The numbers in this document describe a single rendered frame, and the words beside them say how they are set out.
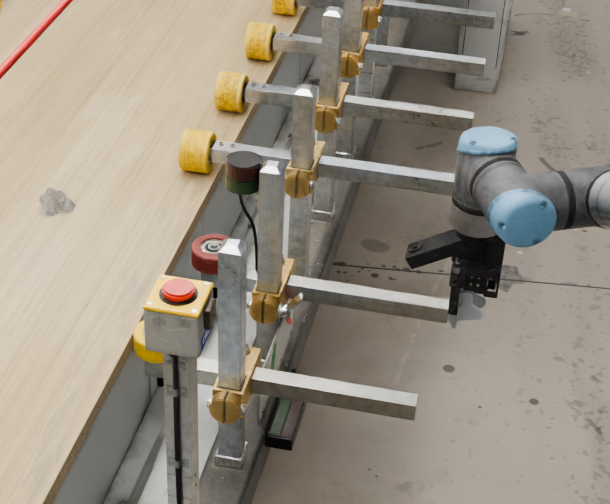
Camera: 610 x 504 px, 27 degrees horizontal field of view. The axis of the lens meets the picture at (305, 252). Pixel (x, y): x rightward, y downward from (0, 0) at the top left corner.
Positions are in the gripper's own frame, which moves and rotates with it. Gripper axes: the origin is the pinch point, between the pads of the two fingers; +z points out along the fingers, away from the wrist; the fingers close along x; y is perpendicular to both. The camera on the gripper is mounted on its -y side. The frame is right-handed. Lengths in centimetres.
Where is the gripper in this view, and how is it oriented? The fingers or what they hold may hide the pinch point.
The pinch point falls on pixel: (450, 320)
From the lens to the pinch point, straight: 217.1
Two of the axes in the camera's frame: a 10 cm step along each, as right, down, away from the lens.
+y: 9.8, 1.5, -1.5
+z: -0.4, 8.2, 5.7
